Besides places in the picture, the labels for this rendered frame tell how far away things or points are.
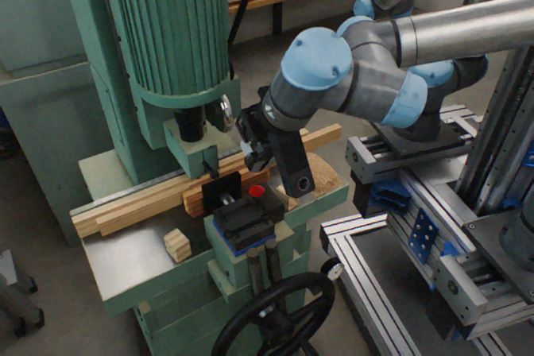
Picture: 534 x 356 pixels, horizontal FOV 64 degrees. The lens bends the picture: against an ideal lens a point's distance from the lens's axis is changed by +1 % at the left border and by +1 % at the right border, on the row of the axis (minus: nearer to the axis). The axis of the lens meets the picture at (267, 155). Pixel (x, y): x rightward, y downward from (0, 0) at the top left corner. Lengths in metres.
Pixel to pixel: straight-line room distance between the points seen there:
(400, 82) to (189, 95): 0.37
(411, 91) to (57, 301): 1.78
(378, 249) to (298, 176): 1.20
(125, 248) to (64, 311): 1.11
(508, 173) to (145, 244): 0.92
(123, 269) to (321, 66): 0.60
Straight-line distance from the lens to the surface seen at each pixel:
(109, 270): 0.93
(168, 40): 0.72
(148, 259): 0.93
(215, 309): 1.10
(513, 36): 0.73
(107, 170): 1.31
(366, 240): 1.85
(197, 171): 0.91
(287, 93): 0.55
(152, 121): 0.97
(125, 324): 1.93
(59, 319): 2.03
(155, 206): 0.98
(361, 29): 0.68
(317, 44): 0.52
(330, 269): 1.15
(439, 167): 1.45
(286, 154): 0.65
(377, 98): 0.55
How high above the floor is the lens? 1.62
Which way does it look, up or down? 40 degrees down
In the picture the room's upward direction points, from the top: straight up
